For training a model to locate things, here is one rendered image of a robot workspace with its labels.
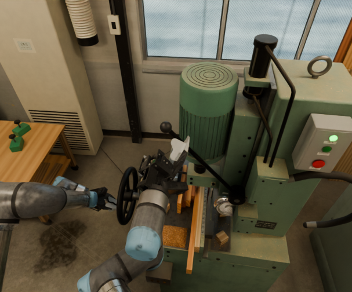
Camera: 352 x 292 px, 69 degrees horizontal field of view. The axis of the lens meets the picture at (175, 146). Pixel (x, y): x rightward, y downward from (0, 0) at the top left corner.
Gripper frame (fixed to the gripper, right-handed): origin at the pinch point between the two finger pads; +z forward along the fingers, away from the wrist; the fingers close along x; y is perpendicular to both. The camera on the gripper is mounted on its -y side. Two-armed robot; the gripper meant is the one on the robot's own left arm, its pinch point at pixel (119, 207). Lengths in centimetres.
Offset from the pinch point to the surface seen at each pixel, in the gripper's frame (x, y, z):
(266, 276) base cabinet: 22, -32, 69
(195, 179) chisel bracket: 3, -50, 16
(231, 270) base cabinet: 22, -25, 55
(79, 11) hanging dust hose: -104, -29, -75
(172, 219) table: 14.5, -33.5, 16.3
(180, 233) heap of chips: 21.5, -37.5, 18.8
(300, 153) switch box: 16, -93, 24
